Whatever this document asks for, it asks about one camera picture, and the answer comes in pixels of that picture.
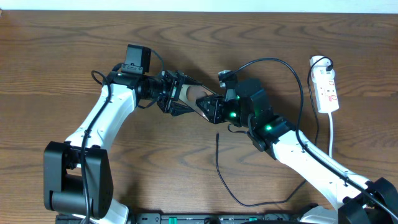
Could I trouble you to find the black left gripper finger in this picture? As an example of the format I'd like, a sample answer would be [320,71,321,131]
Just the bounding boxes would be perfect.
[170,101,194,116]
[176,70,202,86]

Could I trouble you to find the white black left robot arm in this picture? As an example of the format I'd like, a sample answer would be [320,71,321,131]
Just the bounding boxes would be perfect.
[44,70,201,223]

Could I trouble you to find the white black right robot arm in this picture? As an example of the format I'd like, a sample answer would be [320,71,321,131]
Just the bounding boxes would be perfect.
[188,79,397,223]

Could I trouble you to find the white power strip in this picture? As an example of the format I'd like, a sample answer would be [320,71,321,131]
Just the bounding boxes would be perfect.
[311,67,340,114]

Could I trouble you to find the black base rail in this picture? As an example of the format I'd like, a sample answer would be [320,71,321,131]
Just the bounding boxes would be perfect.
[55,212,312,224]

